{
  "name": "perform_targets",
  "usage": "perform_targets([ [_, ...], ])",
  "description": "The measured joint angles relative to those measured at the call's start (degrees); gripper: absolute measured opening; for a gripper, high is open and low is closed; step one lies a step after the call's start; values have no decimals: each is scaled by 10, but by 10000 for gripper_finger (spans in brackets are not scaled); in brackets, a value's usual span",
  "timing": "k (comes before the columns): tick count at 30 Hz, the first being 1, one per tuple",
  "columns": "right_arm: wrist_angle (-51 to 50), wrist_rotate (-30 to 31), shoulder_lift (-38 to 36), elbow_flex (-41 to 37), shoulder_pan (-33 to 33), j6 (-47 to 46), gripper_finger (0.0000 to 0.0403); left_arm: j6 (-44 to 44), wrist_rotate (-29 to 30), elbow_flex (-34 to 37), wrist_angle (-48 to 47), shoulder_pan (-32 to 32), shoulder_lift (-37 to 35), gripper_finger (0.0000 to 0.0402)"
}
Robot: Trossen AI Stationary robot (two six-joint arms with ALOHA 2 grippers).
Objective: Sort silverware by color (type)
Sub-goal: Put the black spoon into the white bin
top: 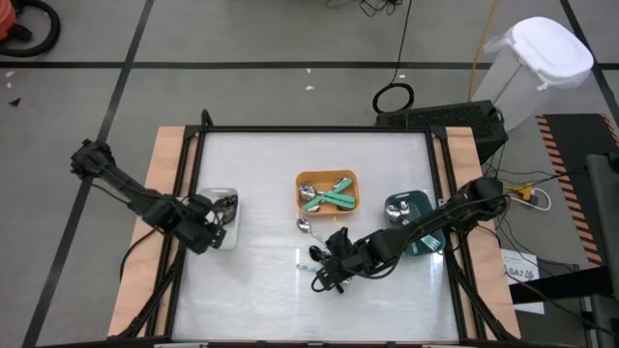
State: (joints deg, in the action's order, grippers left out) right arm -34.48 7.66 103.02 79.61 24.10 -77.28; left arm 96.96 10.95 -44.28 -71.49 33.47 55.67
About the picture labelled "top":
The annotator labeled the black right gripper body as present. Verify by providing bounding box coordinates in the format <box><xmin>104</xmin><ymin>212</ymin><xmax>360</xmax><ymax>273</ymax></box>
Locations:
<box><xmin>321</xmin><ymin>226</ymin><xmax>388</xmax><ymax>281</ymax></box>

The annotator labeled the white cable with yellow plug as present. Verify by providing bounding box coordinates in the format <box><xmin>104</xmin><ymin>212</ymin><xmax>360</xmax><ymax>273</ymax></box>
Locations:
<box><xmin>502</xmin><ymin>183</ymin><xmax>552</xmax><ymax>213</ymax></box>

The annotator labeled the white paper label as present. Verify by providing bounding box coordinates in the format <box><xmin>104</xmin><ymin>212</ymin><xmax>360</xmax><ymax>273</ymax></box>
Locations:
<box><xmin>501</xmin><ymin>248</ymin><xmax>546</xmax><ymax>315</ymax></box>

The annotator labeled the black floor beam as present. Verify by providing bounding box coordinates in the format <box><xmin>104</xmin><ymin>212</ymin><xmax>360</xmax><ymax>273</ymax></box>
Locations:
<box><xmin>507</xmin><ymin>277</ymin><xmax>619</xmax><ymax>305</ymax></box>

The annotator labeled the black hanging cable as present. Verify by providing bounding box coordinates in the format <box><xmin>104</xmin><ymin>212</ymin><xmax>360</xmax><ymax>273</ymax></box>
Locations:
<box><xmin>370</xmin><ymin>0</ymin><xmax>416</xmax><ymax>115</ymax></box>

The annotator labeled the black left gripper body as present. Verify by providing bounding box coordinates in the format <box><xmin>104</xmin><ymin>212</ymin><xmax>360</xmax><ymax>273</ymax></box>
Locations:
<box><xmin>176</xmin><ymin>205</ymin><xmax>227</xmax><ymax>255</ymax></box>

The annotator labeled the black hazard-striped mat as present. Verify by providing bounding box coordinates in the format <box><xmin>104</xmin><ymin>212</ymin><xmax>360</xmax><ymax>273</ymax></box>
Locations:
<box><xmin>534</xmin><ymin>112</ymin><xmax>619</xmax><ymax>267</ymax></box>

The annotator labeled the white lidded trash can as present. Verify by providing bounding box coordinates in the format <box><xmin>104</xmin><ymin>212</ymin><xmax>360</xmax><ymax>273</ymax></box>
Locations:
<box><xmin>471</xmin><ymin>15</ymin><xmax>595</xmax><ymax>131</ymax></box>

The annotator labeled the light wooden table board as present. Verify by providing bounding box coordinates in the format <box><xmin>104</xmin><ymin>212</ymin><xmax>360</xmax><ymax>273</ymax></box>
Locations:
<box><xmin>106</xmin><ymin>126</ymin><xmax>199</xmax><ymax>338</ymax></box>
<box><xmin>432</xmin><ymin>126</ymin><xmax>522</xmax><ymax>339</ymax></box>

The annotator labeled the teal-handled silver spoon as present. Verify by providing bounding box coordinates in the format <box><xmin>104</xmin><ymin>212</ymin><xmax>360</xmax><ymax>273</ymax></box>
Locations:
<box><xmin>302</xmin><ymin>190</ymin><xmax>357</xmax><ymax>214</ymax></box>
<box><xmin>298</xmin><ymin>182</ymin><xmax>358</xmax><ymax>209</ymax></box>
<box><xmin>302</xmin><ymin>177</ymin><xmax>355</xmax><ymax>213</ymax></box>

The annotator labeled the black perforated computer case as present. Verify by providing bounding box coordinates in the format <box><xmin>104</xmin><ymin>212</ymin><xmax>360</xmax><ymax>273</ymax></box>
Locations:
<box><xmin>374</xmin><ymin>100</ymin><xmax>510</xmax><ymax>163</ymax></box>

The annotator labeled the white plastic bin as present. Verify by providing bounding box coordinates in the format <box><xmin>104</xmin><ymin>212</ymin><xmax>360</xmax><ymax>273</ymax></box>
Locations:
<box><xmin>191</xmin><ymin>187</ymin><xmax>241</xmax><ymax>251</ymax></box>

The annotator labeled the dark teal plastic bin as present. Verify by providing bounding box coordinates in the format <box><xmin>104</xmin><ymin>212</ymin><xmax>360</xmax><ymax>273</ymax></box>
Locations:
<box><xmin>384</xmin><ymin>189</ymin><xmax>446</xmax><ymax>257</ymax></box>

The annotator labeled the black vacuum hose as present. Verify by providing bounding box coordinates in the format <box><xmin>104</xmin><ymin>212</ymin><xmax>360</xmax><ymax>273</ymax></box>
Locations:
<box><xmin>0</xmin><ymin>0</ymin><xmax>62</xmax><ymax>59</ymax></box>

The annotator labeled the orange shop vacuum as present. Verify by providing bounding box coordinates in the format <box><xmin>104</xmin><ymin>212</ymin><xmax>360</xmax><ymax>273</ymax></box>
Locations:
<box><xmin>0</xmin><ymin>0</ymin><xmax>19</xmax><ymax>43</ymax></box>

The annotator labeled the orange plastic bin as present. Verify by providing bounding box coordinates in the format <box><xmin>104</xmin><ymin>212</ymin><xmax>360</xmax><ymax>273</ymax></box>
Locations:
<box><xmin>294</xmin><ymin>168</ymin><xmax>362</xmax><ymax>218</ymax></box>

